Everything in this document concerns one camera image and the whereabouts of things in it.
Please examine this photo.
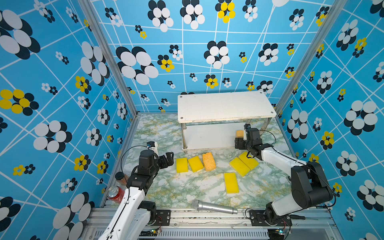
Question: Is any white two-tier shelf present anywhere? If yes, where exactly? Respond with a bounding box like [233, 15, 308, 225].
[178, 92, 277, 151]

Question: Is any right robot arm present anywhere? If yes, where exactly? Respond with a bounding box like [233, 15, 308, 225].
[235, 124, 334, 225]

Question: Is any brown spice jar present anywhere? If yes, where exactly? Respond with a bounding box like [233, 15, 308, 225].
[115, 172, 128, 186]

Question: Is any orange sponge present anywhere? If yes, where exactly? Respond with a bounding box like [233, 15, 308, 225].
[236, 130, 244, 138]
[203, 153, 216, 172]

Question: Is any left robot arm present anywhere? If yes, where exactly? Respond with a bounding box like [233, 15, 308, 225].
[99, 149, 174, 240]

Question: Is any yellow sponge rear diagonal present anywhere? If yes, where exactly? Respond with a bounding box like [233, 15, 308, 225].
[239, 152, 259, 170]

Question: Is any silver microphone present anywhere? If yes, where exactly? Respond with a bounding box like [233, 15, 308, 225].
[192, 200, 238, 215]

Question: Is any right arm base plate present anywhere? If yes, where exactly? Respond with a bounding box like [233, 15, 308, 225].
[246, 210, 292, 227]

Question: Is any red soda can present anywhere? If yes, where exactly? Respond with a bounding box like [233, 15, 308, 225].
[107, 186, 125, 204]

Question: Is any yellow sponge diagonal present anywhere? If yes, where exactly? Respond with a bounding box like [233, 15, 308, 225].
[229, 157, 251, 177]
[239, 152, 259, 170]

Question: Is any yellow sponge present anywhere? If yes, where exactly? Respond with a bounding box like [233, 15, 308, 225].
[224, 173, 239, 194]
[176, 158, 189, 173]
[188, 156, 204, 173]

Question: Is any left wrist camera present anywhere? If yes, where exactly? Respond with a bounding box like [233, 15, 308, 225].
[147, 141, 159, 155]

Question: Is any yellow sponge front diagonal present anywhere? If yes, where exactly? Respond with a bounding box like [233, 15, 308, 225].
[229, 157, 251, 177]

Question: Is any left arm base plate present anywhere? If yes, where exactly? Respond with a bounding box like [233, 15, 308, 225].
[147, 210, 171, 227]

